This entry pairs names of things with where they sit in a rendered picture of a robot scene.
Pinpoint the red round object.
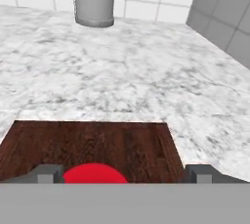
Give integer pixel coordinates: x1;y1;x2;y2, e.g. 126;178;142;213
62;162;129;185

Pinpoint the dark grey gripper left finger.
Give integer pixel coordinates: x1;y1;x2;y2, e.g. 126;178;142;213
0;163;64;184

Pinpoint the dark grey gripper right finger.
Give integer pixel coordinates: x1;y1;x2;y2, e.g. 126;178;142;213
184;163;248;184

